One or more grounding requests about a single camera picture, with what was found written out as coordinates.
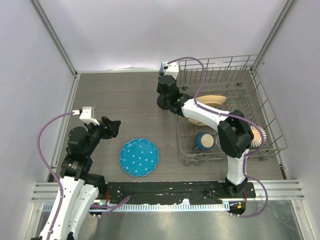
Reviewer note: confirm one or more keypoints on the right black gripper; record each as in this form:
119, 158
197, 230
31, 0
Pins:
173, 78

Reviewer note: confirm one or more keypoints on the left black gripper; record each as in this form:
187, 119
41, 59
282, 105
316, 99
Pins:
114, 125

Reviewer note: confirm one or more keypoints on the phone with light blue case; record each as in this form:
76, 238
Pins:
163, 68

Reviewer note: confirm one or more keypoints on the black phone stand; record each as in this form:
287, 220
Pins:
163, 90

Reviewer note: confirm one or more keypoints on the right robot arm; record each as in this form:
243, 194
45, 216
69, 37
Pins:
234, 132

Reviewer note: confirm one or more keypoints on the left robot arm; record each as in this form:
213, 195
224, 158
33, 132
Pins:
77, 187

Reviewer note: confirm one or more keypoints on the blue polka dot plate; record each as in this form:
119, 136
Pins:
139, 157

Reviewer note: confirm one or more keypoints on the beige plate front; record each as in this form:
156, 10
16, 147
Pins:
196, 122

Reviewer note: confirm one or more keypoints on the beige plate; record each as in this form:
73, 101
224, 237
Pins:
212, 100
196, 122

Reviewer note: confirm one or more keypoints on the beige plate rear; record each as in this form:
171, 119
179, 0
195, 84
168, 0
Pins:
212, 100

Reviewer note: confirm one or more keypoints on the blue mug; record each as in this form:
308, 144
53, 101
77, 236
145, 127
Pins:
203, 141

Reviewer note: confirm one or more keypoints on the clear glass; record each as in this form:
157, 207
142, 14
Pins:
217, 141

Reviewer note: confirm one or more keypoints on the white ribbed cup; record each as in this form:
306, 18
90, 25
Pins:
259, 135

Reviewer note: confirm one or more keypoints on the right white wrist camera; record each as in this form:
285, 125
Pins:
172, 69

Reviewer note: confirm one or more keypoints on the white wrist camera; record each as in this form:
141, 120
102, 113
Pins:
172, 69
86, 115

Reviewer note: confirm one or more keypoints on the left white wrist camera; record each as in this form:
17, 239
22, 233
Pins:
86, 115

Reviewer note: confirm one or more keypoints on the metal wire dish rack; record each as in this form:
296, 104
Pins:
232, 83

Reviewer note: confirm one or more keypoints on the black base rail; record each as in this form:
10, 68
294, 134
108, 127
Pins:
173, 192

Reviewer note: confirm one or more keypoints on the white cable duct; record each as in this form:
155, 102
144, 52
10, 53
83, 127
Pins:
185, 206

